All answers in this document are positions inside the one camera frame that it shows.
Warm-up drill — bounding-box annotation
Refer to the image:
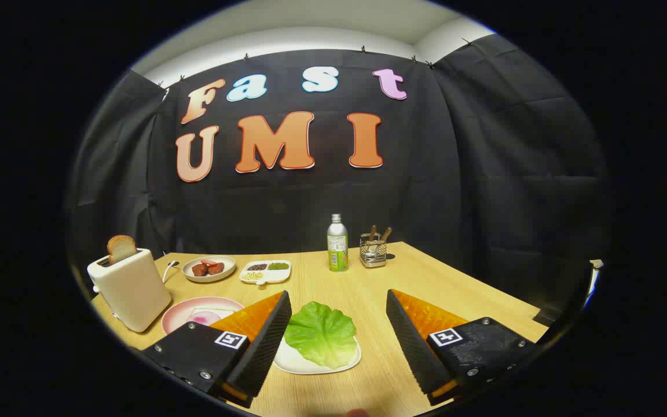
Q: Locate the white square plate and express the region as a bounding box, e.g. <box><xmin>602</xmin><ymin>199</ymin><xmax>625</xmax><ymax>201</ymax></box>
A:
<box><xmin>273</xmin><ymin>333</ymin><xmax>362</xmax><ymax>375</ymax></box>

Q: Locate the white divided dish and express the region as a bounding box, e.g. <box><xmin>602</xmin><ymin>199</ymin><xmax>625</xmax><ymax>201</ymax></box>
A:
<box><xmin>239</xmin><ymin>259</ymin><xmax>292</xmax><ymax>286</ymax></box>

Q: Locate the green label metal bottle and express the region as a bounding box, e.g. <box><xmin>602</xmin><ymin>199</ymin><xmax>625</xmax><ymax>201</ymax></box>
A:
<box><xmin>327</xmin><ymin>214</ymin><xmax>349</xmax><ymax>272</ymax></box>

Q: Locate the black backdrop cloth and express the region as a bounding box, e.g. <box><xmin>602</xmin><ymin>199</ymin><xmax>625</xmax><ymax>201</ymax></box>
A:
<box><xmin>67</xmin><ymin>34</ymin><xmax>609</xmax><ymax>325</ymax></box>

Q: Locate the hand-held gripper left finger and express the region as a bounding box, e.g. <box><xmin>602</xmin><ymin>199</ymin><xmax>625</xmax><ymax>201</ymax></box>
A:
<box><xmin>140</xmin><ymin>291</ymin><xmax>292</xmax><ymax>409</ymax></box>

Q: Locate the green lettuce leaf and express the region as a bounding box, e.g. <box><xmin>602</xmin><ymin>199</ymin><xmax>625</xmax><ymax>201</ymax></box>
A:
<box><xmin>284</xmin><ymin>301</ymin><xmax>358</xmax><ymax>370</ymax></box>

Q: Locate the metal wire utensil holder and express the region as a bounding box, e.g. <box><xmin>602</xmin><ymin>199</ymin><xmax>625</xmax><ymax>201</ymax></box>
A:
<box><xmin>360</xmin><ymin>233</ymin><xmax>387</xmax><ymax>268</ymax></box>

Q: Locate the white toaster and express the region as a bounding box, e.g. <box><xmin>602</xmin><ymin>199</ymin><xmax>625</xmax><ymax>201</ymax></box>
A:
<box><xmin>87</xmin><ymin>248</ymin><xmax>172</xmax><ymax>333</ymax></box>

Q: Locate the pink round plate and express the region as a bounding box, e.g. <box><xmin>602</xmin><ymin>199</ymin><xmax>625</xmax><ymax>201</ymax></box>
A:
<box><xmin>162</xmin><ymin>297</ymin><xmax>245</xmax><ymax>335</ymax></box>

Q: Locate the brown crust toast slice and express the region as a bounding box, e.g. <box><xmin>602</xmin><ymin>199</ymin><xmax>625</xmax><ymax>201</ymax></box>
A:
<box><xmin>107</xmin><ymin>235</ymin><xmax>138</xmax><ymax>265</ymax></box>

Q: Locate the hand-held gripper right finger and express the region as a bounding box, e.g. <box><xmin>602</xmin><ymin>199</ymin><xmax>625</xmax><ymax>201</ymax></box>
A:
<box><xmin>386</xmin><ymin>289</ymin><xmax>537</xmax><ymax>406</ymax></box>

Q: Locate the white round plate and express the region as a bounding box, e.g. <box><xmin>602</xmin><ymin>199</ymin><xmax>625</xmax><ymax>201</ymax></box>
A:
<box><xmin>182</xmin><ymin>255</ymin><xmax>236</xmax><ymax>283</ymax></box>

